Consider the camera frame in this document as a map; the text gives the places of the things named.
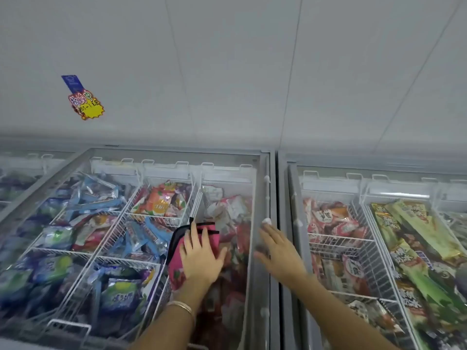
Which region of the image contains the person's right hand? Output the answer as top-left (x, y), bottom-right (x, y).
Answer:
top-left (253, 223), bottom-right (309, 285)

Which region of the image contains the person's left hand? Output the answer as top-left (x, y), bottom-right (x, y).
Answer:
top-left (179, 222), bottom-right (228, 289)

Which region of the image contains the pink bag with black trim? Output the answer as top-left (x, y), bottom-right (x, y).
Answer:
top-left (166, 221), bottom-right (222, 291)

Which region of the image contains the person's left forearm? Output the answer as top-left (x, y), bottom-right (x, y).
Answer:
top-left (129, 282), bottom-right (216, 350)

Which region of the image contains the person's right forearm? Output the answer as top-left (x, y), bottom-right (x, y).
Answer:
top-left (291, 272), bottom-right (400, 350)

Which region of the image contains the grey chest freezer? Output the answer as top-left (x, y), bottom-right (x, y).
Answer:
top-left (0, 143), bottom-right (281, 350)
top-left (277, 151), bottom-right (467, 350)

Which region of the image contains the pile of white pink packets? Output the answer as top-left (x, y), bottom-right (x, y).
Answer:
top-left (202, 185), bottom-right (253, 237)

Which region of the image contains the sliding glass freezer lid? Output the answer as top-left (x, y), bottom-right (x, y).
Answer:
top-left (0, 147), bottom-right (273, 350)

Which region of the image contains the pile of dark red packets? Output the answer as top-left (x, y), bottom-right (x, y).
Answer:
top-left (191, 224), bottom-right (253, 350)

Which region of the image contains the pile of blue white packets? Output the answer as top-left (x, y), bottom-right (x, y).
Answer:
top-left (108, 217), bottom-right (174, 263)

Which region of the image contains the pile of orange ice packets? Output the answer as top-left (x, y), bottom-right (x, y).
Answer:
top-left (131, 180), bottom-right (192, 220)

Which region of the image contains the pile of red white packets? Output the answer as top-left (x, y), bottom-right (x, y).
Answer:
top-left (303, 198), bottom-right (370, 240)

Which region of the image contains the pile of brown white packets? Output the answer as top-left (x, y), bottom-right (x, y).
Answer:
top-left (311, 251), bottom-right (373, 297)

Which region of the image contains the pile of green blue packets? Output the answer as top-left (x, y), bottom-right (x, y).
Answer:
top-left (88, 265), bottom-right (161, 334)

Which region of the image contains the pile of red pink packets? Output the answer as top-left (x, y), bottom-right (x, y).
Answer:
top-left (71, 214), bottom-right (119, 253)

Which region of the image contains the pile of light blue packets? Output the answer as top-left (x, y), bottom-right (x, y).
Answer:
top-left (55, 173), bottom-right (126, 224)

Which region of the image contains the pile of grey white packets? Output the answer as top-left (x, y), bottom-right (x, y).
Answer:
top-left (346, 298), bottom-right (407, 348)

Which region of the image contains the pile of purple green packets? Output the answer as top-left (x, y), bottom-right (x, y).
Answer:
top-left (0, 226), bottom-right (86, 317)

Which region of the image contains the pile of long green packets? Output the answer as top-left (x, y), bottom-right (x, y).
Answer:
top-left (370, 199), bottom-right (467, 350)

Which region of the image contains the yellow red starburst price sign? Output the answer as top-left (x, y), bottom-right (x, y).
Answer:
top-left (68, 90), bottom-right (106, 121)

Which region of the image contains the blue hanging tag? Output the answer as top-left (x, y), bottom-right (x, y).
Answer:
top-left (61, 74), bottom-right (85, 95)

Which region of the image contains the gold bracelet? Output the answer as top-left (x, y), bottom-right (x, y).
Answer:
top-left (166, 300), bottom-right (196, 320)

